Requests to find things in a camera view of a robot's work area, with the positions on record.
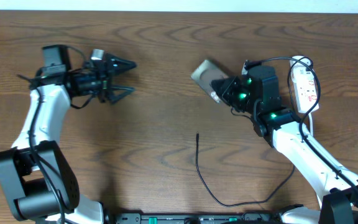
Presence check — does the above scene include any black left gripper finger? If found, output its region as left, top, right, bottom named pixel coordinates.
left=104, top=54, right=137, bottom=76
left=108, top=85, right=135, bottom=104

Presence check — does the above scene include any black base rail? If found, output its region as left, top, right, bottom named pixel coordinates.
left=104, top=212, right=304, bottom=224

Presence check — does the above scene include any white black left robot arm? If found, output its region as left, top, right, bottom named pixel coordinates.
left=0, top=45, right=136, bottom=223

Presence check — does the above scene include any black USB charging cable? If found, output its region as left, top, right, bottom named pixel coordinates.
left=195, top=55, right=314, bottom=208

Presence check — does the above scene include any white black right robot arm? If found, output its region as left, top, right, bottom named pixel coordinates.
left=211, top=66, right=358, bottom=223

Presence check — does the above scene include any white power strip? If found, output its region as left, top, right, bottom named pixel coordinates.
left=291, top=68, right=320, bottom=114

